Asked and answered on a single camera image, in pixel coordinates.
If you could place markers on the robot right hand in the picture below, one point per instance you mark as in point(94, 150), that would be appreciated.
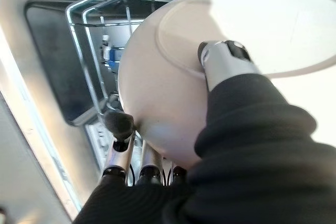
point(249, 169)

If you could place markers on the cream ceramic plate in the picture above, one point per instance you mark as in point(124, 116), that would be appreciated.
point(210, 19)

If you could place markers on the black built-in dishwasher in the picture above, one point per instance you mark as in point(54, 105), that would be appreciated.
point(52, 64)

